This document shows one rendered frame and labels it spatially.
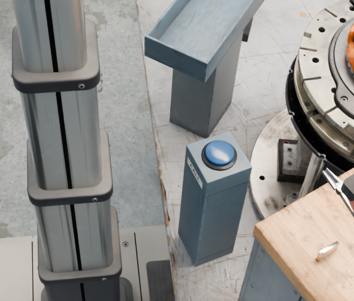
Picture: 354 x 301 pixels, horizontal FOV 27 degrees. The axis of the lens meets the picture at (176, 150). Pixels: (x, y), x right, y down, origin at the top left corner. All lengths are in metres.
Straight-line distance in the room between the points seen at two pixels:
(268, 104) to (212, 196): 0.43
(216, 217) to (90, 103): 0.27
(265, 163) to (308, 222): 0.38
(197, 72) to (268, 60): 0.40
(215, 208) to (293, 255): 0.19
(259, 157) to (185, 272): 0.26
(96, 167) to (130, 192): 1.12
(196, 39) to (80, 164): 0.28
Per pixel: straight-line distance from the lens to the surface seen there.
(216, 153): 1.04
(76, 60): 0.94
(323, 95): 1.06
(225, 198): 1.08
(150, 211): 2.20
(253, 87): 1.47
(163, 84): 1.46
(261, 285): 1.06
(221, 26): 1.23
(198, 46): 1.19
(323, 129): 1.07
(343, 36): 1.14
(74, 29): 0.90
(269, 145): 1.36
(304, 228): 0.97
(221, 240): 1.20
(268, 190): 1.31
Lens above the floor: 1.89
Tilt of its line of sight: 54 degrees down
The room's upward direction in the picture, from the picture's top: 5 degrees clockwise
